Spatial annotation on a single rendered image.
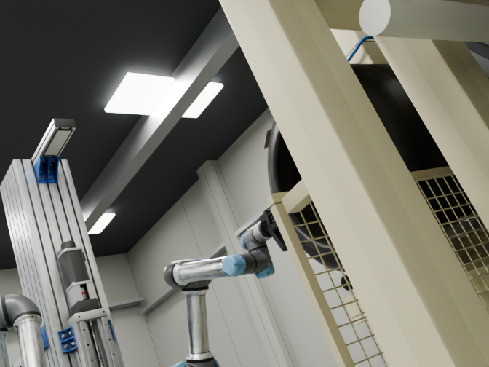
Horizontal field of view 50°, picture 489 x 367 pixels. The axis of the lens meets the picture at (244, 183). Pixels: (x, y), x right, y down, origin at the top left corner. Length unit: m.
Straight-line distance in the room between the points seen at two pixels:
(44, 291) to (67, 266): 0.13
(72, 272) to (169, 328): 7.17
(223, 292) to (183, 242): 1.21
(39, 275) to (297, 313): 4.98
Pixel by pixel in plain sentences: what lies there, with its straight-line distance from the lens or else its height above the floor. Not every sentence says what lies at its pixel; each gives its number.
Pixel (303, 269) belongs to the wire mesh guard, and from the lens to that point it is 0.87.
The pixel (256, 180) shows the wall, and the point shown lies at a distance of 7.23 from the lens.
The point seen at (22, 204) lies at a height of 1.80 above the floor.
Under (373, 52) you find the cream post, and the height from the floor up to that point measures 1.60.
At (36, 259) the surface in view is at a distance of 2.38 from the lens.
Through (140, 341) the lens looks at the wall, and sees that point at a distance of 9.79.
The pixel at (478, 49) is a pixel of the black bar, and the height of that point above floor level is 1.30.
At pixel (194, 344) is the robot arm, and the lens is 2.29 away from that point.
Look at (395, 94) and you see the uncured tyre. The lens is 1.38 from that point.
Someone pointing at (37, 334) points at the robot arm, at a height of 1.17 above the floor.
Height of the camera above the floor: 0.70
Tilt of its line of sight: 21 degrees up
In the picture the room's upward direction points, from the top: 23 degrees counter-clockwise
